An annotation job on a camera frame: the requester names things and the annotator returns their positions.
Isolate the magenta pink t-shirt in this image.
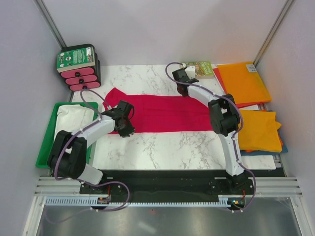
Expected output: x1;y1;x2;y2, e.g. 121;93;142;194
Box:
103;88;213;133

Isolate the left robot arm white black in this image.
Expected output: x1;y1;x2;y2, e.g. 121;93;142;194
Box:
48;101;135;193

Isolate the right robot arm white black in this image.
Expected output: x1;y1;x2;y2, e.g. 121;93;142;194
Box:
172;68;255;195

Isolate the green illustrated paperback book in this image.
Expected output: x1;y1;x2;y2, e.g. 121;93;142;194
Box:
181;61;214;80

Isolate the white crumpled t-shirt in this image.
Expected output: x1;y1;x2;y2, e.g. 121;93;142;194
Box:
54;104;95;140

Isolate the black pink drawer unit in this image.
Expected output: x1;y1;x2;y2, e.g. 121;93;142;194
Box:
58;44;101;91

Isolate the orange plastic folder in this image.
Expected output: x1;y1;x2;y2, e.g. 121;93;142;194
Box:
217;61;272;104

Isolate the green book on drawers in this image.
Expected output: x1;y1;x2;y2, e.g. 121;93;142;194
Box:
57;46;95;73

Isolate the yellow folded t-shirt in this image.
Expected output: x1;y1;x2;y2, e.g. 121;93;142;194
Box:
238;110;282;152

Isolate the green plastic tray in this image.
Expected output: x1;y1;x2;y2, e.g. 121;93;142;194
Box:
35;102;97;169

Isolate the orange folded t-shirt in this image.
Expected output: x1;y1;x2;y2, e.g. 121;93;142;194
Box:
243;132;285;153

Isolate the blue folded t-shirt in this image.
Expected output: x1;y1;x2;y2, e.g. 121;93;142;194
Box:
240;144;288;156

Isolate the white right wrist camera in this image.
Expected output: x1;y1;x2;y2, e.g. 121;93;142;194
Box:
182;64;196;79

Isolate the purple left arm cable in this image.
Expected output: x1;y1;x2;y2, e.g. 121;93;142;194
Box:
53;89;116;181

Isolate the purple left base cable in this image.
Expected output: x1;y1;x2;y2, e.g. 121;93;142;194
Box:
81;180;131;213

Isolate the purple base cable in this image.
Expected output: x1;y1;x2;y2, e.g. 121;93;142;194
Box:
81;180;131;213
227;169;258;213

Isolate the white slotted cable duct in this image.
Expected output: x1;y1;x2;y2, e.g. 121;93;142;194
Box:
45;196;243;207

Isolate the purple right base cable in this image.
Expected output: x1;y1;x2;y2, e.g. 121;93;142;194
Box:
227;169;258;213

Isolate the right aluminium corner post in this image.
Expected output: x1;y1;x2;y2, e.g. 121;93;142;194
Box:
253;0;295;67

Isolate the aluminium corner post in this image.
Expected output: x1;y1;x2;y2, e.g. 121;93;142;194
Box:
34;0;66;48
253;0;295;67

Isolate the left aluminium corner post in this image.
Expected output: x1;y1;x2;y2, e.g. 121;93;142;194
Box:
34;0;66;48

